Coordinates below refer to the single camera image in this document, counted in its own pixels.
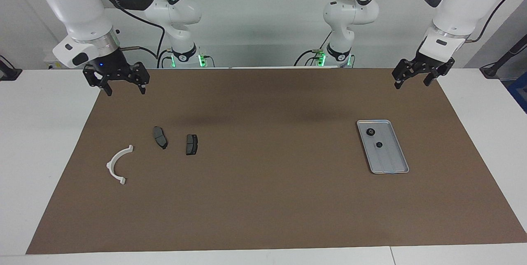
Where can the white cardboard box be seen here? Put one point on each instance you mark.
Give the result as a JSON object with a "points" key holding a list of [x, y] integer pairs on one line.
{"points": [[48, 64]]}

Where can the dark rectangular brake pad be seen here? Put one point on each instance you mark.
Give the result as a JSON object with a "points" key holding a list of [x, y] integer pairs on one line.
{"points": [[191, 145]]}

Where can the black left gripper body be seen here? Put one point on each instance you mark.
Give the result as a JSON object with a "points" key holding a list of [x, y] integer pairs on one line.
{"points": [[424, 69]]}

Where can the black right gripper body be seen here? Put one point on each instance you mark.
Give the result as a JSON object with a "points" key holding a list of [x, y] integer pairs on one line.
{"points": [[117, 71]]}

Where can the black stand with pole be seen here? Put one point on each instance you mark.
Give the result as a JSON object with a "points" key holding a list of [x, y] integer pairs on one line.
{"points": [[496, 66]]}

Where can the dark curved brake pad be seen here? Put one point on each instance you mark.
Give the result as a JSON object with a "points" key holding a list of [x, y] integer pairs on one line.
{"points": [[159, 137]]}

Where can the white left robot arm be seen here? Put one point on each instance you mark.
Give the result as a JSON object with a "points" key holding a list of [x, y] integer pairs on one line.
{"points": [[465, 5]]}

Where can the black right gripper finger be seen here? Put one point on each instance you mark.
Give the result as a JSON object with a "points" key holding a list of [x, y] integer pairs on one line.
{"points": [[108, 89], [142, 87]]}

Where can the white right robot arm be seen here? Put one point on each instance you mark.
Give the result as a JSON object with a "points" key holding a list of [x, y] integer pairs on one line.
{"points": [[74, 1]]}

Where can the black table clamp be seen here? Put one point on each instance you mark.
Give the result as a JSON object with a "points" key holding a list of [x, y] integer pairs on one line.
{"points": [[9, 71]]}

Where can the large black bearing gear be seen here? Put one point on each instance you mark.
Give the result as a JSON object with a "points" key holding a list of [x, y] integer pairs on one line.
{"points": [[370, 132]]}

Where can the brown table mat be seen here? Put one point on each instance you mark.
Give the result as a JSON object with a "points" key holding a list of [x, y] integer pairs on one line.
{"points": [[263, 207]]}

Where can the white curved plastic bracket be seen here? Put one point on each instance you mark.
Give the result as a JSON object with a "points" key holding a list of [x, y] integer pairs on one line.
{"points": [[110, 166]]}

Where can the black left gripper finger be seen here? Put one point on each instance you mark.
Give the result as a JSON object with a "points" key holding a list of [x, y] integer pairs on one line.
{"points": [[428, 81], [397, 84]]}

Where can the blue crate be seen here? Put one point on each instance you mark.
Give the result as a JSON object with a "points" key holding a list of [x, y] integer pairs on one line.
{"points": [[519, 92]]}

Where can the silver metal tray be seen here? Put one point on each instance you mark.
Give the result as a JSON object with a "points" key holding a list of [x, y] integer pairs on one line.
{"points": [[391, 162]]}

